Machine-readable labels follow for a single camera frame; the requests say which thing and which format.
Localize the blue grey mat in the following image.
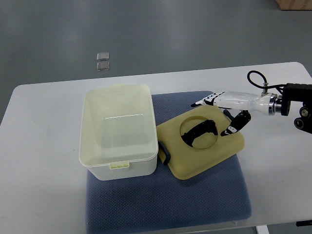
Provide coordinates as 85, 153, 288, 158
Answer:
85, 91, 253, 232

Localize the wooden crate corner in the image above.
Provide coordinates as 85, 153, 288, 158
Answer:
276, 0, 312, 10

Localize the yellow box lid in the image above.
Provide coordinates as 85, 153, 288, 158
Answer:
156, 106, 245, 180

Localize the white table leg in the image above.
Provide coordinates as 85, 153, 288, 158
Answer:
255, 225, 270, 234

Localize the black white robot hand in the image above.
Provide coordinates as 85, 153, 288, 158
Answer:
191, 92, 281, 137

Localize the upper floor metal plate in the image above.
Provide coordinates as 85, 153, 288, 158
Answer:
97, 52, 109, 61

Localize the white storage box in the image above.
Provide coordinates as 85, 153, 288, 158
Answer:
79, 84, 158, 180

